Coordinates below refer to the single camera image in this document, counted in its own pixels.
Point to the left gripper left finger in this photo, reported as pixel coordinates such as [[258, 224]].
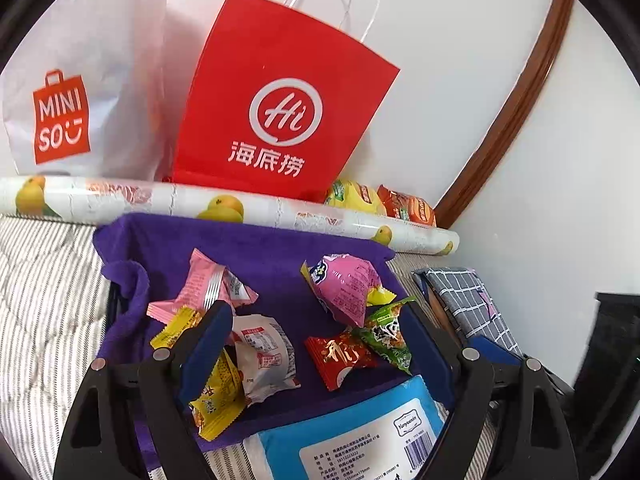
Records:
[[197, 349]]

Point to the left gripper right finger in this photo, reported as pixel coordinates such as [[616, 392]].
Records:
[[435, 356]]

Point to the white snack packet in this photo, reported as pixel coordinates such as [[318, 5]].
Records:
[[265, 357]]

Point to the pink striped snack packet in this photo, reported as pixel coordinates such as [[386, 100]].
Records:
[[206, 283]]

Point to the grey checked folded cloth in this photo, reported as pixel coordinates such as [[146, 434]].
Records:
[[458, 302]]

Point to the green snack packet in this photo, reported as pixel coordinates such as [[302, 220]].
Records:
[[381, 333]]

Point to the blue tissue pack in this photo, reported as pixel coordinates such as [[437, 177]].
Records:
[[389, 436]]

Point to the purple towel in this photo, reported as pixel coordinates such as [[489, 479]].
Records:
[[148, 258]]

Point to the red candy packet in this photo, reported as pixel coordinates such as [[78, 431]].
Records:
[[335, 357]]

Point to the pink yellow snack packet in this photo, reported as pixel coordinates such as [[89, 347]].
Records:
[[346, 286]]

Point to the striped quilted mattress cover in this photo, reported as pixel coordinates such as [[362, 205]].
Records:
[[54, 300]]

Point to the orange snack bag behind mat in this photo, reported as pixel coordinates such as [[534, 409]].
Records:
[[406, 207]]

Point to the yellow snack bag behind mat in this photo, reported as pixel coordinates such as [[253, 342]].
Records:
[[348, 194]]

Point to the fruit print rolled mat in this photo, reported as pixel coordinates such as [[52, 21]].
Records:
[[101, 201]]

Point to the red Haidilao paper bag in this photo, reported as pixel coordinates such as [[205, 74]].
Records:
[[278, 103]]

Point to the white Miniso plastic bag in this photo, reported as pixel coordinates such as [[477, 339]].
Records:
[[81, 94]]

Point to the brown wooden door frame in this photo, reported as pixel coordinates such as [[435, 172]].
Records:
[[511, 117]]

